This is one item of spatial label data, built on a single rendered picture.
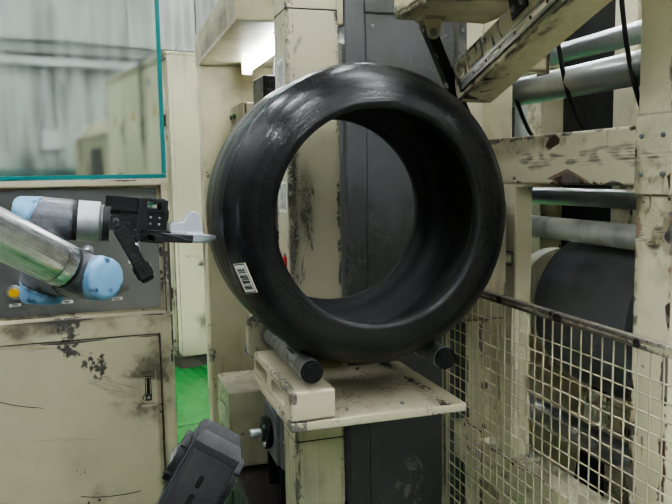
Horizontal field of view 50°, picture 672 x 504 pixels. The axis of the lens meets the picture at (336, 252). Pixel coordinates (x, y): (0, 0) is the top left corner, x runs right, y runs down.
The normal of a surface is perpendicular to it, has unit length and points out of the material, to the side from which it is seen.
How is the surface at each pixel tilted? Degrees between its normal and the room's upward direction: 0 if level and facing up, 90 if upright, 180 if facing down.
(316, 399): 90
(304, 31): 90
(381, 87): 79
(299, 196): 90
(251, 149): 70
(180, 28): 90
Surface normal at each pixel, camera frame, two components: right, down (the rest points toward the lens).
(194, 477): 0.13, -0.06
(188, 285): 0.52, 0.08
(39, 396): 0.30, 0.10
